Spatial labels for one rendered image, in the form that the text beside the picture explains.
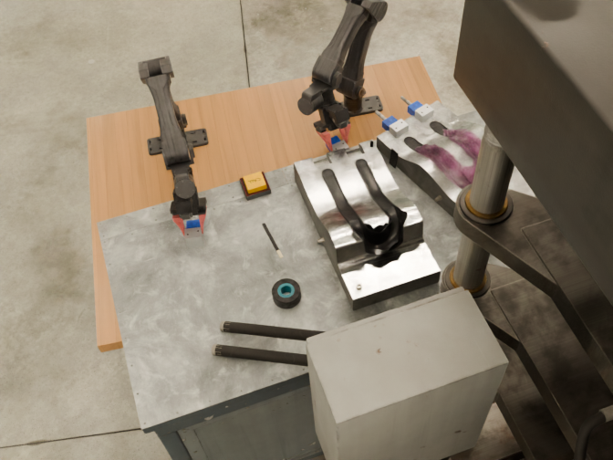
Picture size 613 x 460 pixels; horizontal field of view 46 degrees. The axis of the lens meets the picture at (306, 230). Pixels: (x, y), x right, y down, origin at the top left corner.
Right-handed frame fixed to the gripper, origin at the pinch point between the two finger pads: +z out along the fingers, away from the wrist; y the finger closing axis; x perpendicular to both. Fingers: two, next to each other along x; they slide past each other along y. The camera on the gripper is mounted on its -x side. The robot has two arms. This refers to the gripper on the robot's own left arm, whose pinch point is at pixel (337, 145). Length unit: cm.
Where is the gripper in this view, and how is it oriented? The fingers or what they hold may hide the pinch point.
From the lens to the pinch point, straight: 231.7
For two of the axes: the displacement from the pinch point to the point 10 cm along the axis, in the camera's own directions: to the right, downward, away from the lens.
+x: -3.8, -3.2, 8.7
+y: 8.9, -4.0, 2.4
